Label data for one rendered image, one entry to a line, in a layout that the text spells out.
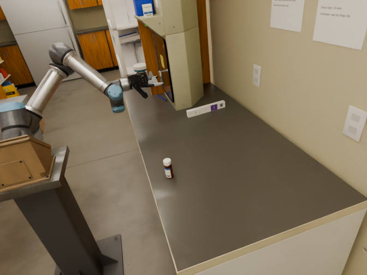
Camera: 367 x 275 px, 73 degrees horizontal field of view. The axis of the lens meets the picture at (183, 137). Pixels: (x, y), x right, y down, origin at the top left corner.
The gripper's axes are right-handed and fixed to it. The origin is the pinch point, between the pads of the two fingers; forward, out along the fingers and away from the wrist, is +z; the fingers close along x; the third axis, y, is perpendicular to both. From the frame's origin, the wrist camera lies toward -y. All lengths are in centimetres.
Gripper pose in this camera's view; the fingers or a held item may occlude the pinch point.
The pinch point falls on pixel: (161, 80)
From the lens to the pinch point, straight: 161.2
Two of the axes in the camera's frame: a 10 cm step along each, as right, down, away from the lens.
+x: -3.0, -4.7, 8.3
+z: 9.5, -2.5, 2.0
